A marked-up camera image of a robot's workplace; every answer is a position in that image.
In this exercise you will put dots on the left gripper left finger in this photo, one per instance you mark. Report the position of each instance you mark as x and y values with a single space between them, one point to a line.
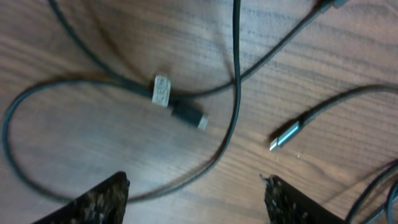
103 204

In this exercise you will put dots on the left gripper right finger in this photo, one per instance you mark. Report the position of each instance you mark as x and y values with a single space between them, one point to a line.
287 205

